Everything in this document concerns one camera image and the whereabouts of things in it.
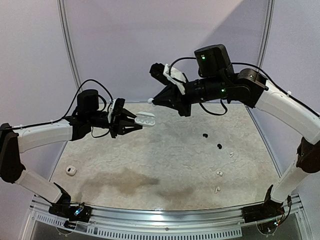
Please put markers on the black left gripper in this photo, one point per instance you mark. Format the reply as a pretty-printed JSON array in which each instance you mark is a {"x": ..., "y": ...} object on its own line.
[{"x": 118, "y": 124}]

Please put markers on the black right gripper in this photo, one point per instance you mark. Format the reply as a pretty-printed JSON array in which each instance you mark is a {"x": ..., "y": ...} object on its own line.
[{"x": 181, "y": 100}]

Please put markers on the white oval charging case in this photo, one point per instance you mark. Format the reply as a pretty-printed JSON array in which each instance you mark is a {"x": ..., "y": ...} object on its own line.
[{"x": 145, "y": 119}]

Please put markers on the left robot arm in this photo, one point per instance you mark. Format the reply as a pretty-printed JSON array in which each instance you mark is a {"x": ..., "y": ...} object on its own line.
[{"x": 14, "y": 142}]

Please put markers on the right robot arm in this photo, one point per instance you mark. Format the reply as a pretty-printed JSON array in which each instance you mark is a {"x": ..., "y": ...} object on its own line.
[{"x": 254, "y": 88}]

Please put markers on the small white charging case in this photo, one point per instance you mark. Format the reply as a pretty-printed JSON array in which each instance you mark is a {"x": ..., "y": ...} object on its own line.
[{"x": 70, "y": 170}]

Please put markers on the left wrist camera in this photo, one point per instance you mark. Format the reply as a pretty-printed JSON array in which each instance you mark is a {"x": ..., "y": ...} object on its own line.
[{"x": 116, "y": 109}]

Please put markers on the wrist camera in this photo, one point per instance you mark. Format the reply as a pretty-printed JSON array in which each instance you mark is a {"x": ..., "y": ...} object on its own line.
[
  {"x": 116, "y": 109},
  {"x": 166, "y": 75}
]

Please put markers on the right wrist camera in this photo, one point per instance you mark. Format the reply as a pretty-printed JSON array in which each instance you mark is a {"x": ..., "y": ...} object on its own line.
[{"x": 166, "y": 75}]

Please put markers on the aluminium table front rail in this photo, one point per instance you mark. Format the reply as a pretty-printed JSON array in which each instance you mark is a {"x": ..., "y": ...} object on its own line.
[{"x": 124, "y": 224}]

